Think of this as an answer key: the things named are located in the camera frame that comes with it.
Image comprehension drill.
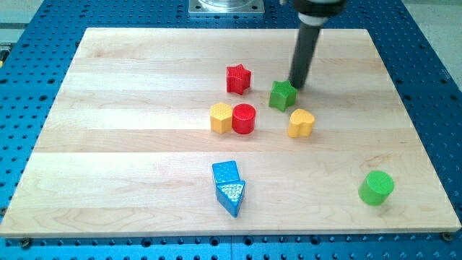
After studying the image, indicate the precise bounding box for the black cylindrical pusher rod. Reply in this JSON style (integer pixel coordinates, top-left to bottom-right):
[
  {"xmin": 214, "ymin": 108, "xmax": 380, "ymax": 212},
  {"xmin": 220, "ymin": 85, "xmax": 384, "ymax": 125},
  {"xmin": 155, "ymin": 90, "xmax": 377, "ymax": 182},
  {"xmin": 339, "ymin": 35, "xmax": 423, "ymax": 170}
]
[{"xmin": 289, "ymin": 22, "xmax": 322, "ymax": 89}]

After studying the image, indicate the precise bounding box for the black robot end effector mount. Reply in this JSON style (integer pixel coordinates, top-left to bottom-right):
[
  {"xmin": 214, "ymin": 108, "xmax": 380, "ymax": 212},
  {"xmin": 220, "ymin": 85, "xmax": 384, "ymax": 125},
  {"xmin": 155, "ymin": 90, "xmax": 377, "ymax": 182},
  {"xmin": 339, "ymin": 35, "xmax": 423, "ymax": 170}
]
[{"xmin": 291, "ymin": 0, "xmax": 347, "ymax": 26}]

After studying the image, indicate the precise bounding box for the green star block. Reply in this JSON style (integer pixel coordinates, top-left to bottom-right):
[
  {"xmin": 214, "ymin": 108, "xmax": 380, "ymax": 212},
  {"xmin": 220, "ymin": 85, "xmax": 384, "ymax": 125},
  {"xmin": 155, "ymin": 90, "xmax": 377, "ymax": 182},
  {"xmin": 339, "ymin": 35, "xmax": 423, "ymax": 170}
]
[{"xmin": 269, "ymin": 81, "xmax": 297, "ymax": 112}]

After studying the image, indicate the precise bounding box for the red star block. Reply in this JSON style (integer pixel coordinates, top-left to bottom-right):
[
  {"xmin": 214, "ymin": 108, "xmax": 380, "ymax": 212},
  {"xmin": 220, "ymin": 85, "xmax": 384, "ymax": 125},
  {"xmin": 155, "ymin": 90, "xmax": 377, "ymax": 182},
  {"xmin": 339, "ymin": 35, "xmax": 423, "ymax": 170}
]
[{"xmin": 226, "ymin": 64, "xmax": 251, "ymax": 95}]

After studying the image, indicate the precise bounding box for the yellow heart block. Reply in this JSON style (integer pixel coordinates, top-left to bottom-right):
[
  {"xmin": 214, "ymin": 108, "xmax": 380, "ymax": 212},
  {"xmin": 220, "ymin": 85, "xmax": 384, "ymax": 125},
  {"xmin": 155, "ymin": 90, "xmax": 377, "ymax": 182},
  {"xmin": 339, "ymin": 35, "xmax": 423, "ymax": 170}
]
[{"xmin": 287, "ymin": 108, "xmax": 315, "ymax": 138}]

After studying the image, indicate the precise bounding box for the red cylinder block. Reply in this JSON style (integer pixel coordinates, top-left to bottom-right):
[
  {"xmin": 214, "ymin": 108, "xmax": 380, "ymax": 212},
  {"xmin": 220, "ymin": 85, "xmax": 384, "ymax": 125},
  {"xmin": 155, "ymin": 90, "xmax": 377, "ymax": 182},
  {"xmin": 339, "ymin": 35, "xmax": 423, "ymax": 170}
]
[{"xmin": 232, "ymin": 103, "xmax": 256, "ymax": 134}]

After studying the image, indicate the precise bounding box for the yellow hexagon block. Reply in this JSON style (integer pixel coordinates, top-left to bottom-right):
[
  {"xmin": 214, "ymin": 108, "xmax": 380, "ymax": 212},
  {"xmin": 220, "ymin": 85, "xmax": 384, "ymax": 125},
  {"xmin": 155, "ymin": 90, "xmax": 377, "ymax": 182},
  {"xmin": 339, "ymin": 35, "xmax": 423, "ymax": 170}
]
[{"xmin": 210, "ymin": 103, "xmax": 232, "ymax": 134}]

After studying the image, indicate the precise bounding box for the blue cube block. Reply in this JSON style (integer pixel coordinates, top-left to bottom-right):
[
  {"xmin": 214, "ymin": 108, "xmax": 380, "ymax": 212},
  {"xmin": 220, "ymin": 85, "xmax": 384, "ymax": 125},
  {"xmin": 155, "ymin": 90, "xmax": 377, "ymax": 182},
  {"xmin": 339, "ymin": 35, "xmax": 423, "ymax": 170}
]
[{"xmin": 212, "ymin": 160, "xmax": 240, "ymax": 185}]

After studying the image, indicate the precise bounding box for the green cylinder block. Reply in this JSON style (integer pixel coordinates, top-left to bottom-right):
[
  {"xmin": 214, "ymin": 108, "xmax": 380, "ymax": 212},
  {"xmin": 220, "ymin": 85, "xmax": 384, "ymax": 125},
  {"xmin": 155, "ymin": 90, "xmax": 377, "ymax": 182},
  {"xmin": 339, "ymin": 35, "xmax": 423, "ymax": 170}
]
[{"xmin": 358, "ymin": 170, "xmax": 394, "ymax": 206}]

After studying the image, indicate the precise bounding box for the light wooden board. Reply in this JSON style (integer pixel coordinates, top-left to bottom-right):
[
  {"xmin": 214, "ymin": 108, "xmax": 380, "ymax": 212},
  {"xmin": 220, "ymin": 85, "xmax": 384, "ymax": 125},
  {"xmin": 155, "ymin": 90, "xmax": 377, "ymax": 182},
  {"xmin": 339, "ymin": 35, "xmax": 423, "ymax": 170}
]
[{"xmin": 1, "ymin": 28, "xmax": 461, "ymax": 238}]

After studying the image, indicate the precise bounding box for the blue triangle block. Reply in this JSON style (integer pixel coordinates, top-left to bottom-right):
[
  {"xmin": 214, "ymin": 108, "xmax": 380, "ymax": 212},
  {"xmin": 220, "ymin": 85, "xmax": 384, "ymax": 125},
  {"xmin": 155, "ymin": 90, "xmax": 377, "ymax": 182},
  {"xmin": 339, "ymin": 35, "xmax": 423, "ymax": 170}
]
[{"xmin": 216, "ymin": 181, "xmax": 246, "ymax": 217}]

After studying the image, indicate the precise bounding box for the blue perforated metal table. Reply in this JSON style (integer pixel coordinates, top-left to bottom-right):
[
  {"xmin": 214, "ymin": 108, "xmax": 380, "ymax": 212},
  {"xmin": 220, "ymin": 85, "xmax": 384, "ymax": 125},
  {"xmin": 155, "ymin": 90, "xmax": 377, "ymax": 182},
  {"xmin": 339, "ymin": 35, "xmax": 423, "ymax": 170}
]
[{"xmin": 1, "ymin": 1, "xmax": 461, "ymax": 259}]

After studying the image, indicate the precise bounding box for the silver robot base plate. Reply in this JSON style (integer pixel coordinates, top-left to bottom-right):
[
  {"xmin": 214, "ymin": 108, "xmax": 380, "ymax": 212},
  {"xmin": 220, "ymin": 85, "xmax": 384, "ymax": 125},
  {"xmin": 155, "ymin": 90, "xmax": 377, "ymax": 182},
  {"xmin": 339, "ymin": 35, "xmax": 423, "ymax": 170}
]
[{"xmin": 188, "ymin": 0, "xmax": 265, "ymax": 14}]

